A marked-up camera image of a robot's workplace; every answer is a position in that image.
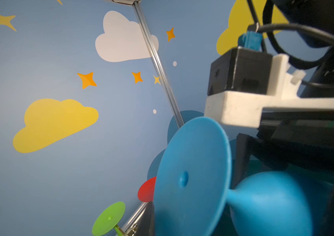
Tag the green wine glass back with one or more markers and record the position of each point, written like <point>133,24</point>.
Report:
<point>109,220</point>

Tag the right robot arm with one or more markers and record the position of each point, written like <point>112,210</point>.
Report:
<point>314,21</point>

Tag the gold wire glass rack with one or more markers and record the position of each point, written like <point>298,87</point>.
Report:
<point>129,232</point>

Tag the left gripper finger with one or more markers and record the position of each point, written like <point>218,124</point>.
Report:
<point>144,223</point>

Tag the blue wine glass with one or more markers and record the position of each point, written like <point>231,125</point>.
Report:
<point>193,188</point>

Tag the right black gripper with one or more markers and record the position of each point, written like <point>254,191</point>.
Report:
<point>304,139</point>

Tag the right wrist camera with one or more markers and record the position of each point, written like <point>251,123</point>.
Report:
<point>244,82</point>

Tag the red wine glass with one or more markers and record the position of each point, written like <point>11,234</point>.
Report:
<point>146,191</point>

